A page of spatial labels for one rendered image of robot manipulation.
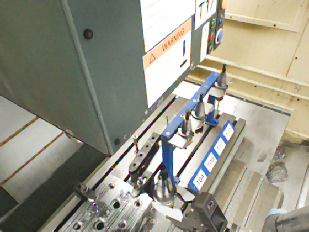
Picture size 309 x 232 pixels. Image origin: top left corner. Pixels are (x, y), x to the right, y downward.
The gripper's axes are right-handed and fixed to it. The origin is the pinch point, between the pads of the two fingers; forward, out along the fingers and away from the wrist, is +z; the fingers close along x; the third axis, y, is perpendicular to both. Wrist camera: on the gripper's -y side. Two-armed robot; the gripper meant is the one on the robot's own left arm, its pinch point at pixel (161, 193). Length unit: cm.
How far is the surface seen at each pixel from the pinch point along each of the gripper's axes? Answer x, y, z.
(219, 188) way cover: 41, 56, -7
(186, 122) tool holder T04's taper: 29.2, 2.9, 8.1
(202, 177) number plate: 32.5, 37.7, 0.2
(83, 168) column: 13, 60, 66
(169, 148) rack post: 23.6, 14.9, 12.4
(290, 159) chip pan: 87, 65, -34
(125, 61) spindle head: -4.0, -43.0, 1.8
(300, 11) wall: 100, -14, -10
